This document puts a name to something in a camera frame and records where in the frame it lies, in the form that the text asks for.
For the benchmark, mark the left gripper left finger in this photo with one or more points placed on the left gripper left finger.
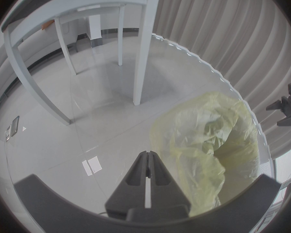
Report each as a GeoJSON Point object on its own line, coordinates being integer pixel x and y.
{"type": "Point", "coordinates": [121, 194]}

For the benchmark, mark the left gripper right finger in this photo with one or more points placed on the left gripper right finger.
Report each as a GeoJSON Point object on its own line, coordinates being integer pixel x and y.
{"type": "Point", "coordinates": [175, 194]}

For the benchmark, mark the yellow plastic bag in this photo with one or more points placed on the yellow plastic bag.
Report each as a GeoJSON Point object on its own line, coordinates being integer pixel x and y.
{"type": "Point", "coordinates": [203, 159]}

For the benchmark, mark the white trash bin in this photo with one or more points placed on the white trash bin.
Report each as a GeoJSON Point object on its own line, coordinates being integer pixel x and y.
{"type": "Point", "coordinates": [161, 132]}

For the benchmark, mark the white curtain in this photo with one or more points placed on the white curtain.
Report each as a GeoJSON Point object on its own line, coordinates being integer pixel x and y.
{"type": "Point", "coordinates": [220, 28]}

